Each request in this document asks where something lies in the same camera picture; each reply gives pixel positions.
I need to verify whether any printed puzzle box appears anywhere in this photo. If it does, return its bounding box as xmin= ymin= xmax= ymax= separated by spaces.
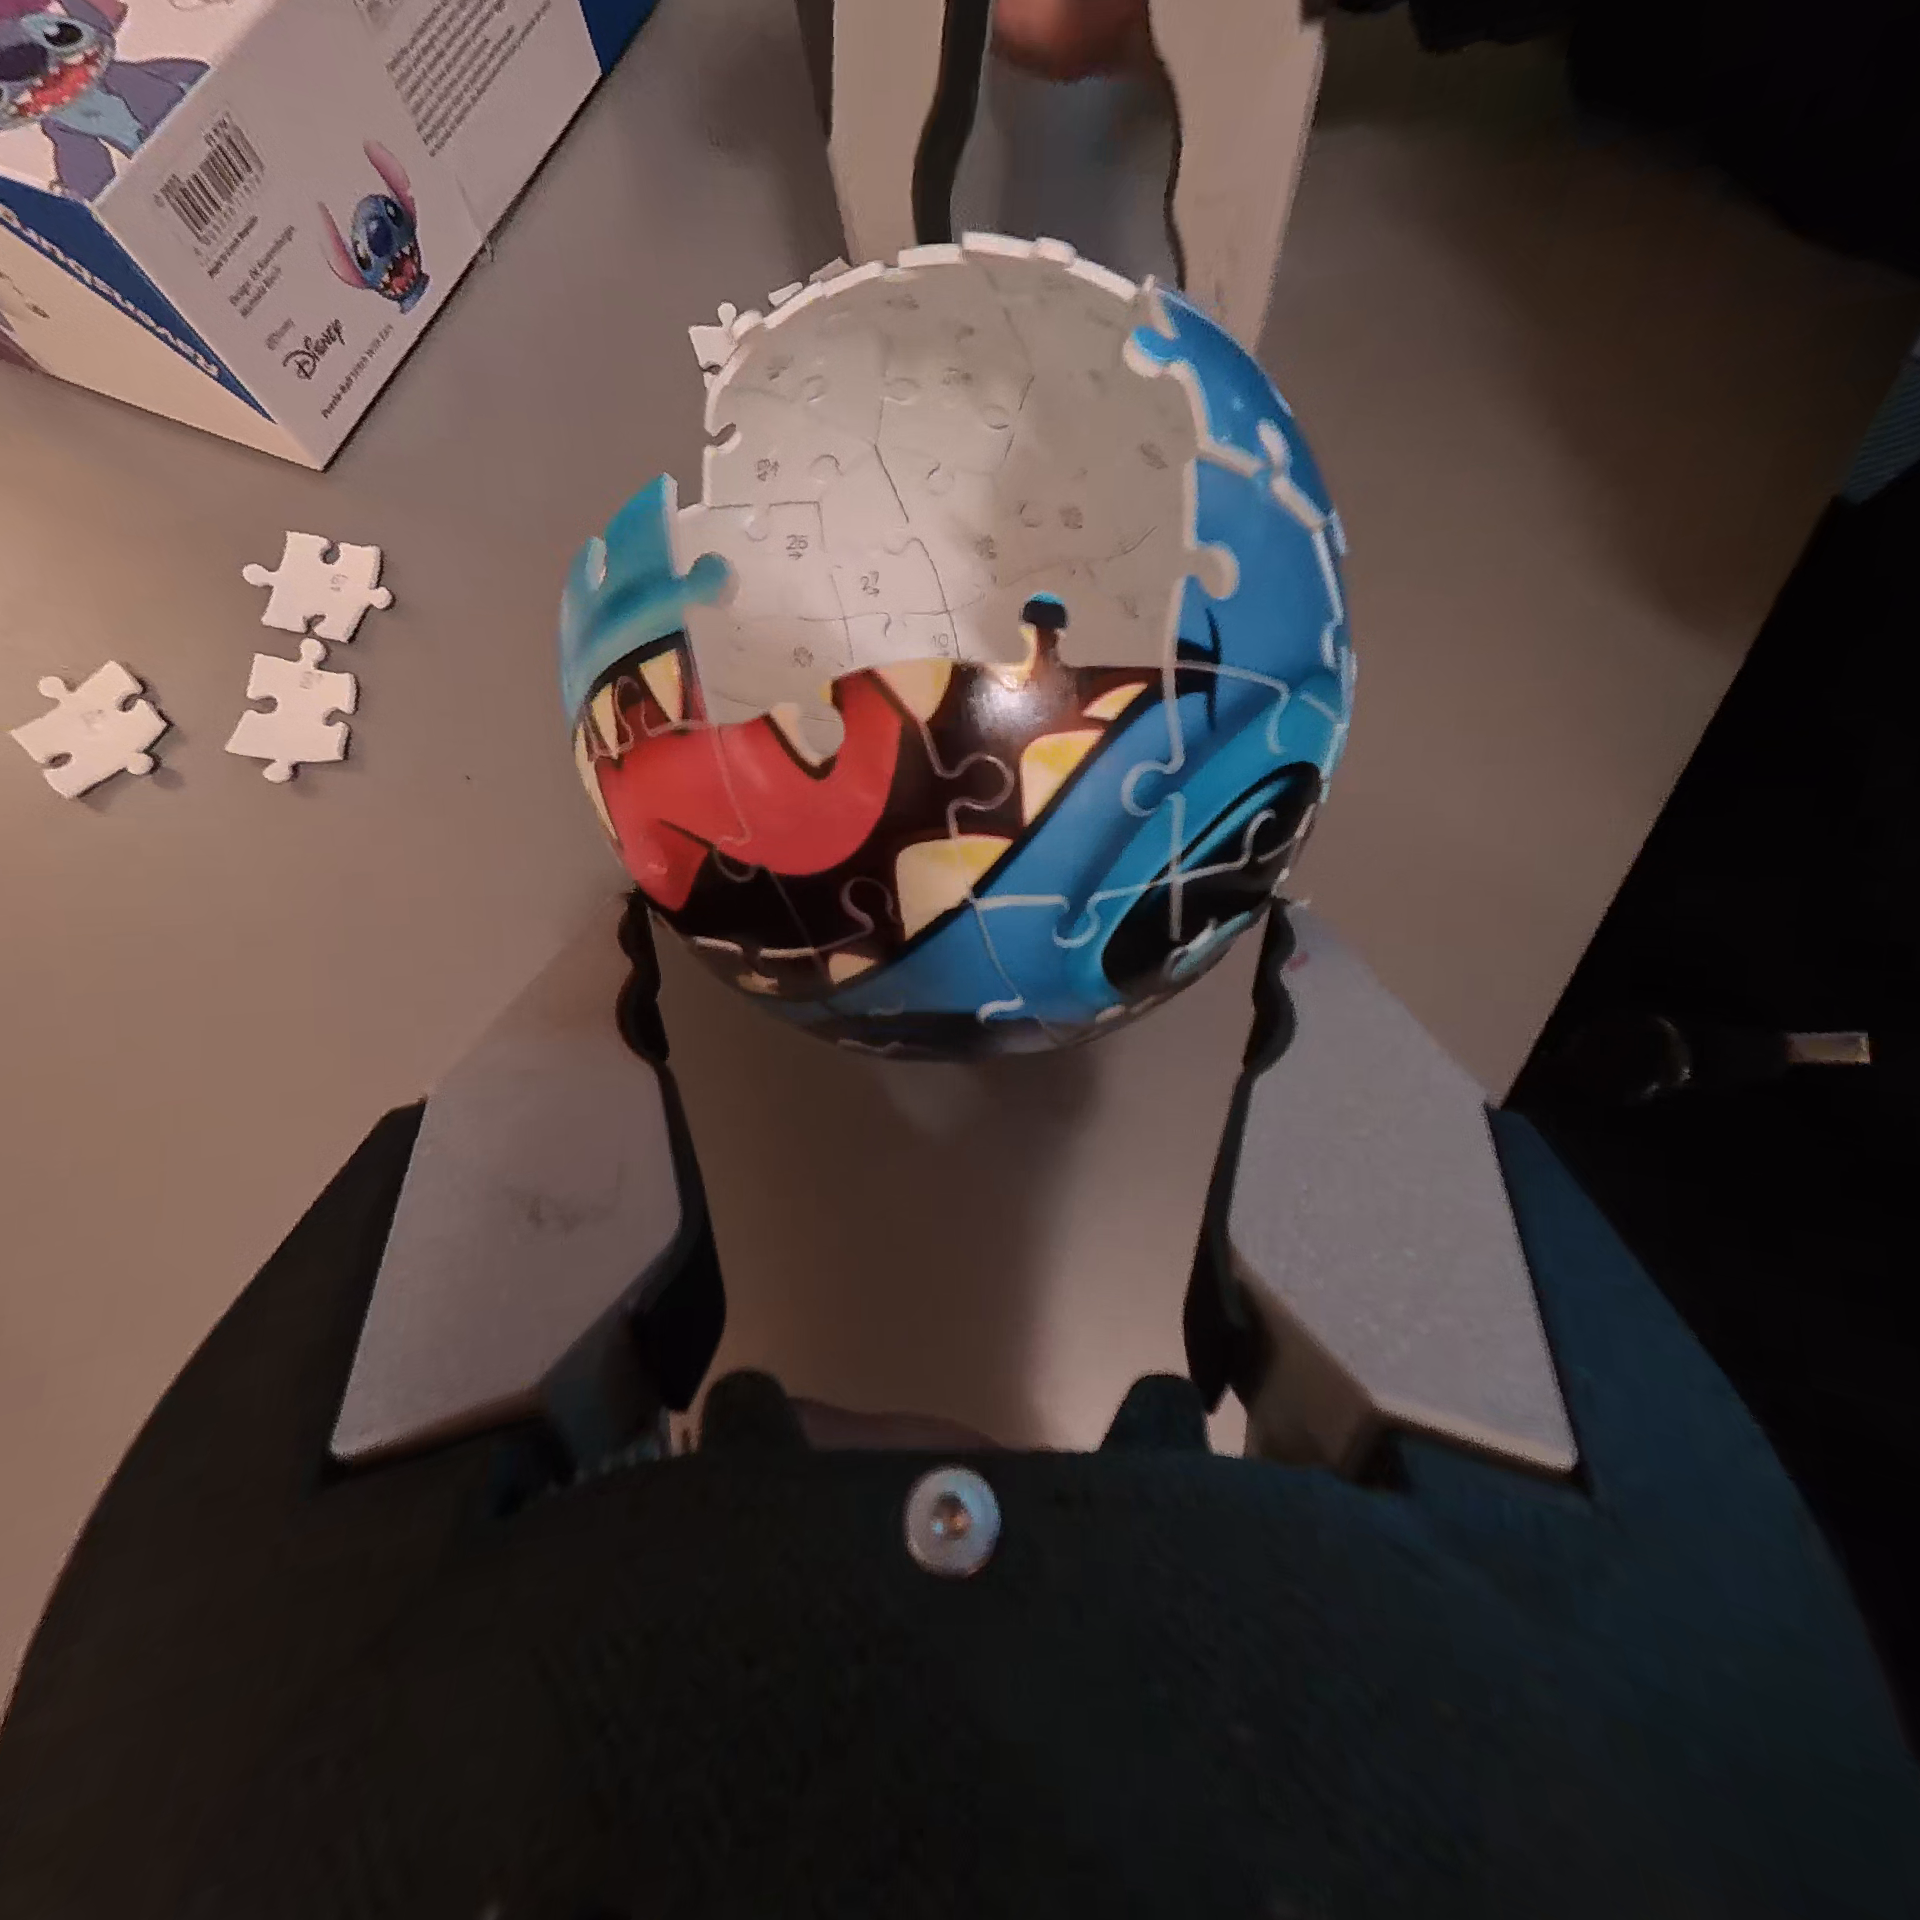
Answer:
xmin=0 ymin=0 xmax=632 ymax=474

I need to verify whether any person's right hand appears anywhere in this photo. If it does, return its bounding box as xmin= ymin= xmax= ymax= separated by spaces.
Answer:
xmin=993 ymin=0 xmax=1148 ymax=81

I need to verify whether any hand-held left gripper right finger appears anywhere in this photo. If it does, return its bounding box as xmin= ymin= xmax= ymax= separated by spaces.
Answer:
xmin=1179 ymin=897 xmax=1582 ymax=1478

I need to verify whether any blue puzzle ball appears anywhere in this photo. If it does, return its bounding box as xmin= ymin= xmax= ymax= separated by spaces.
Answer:
xmin=558 ymin=233 xmax=1358 ymax=1063

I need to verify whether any black strap with metal clip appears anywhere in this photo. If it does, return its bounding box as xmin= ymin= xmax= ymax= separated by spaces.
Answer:
xmin=1627 ymin=1016 xmax=1878 ymax=1085

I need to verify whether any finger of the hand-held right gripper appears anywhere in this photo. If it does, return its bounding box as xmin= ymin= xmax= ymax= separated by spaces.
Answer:
xmin=827 ymin=0 xmax=999 ymax=272
xmin=1148 ymin=0 xmax=1329 ymax=354

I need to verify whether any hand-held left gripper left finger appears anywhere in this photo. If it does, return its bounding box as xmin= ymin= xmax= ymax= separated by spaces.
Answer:
xmin=328 ymin=892 xmax=730 ymax=1463

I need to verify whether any white puzzle piece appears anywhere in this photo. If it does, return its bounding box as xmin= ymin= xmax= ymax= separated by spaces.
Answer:
xmin=239 ymin=528 xmax=397 ymax=646
xmin=6 ymin=659 xmax=171 ymax=801
xmin=226 ymin=637 xmax=362 ymax=786

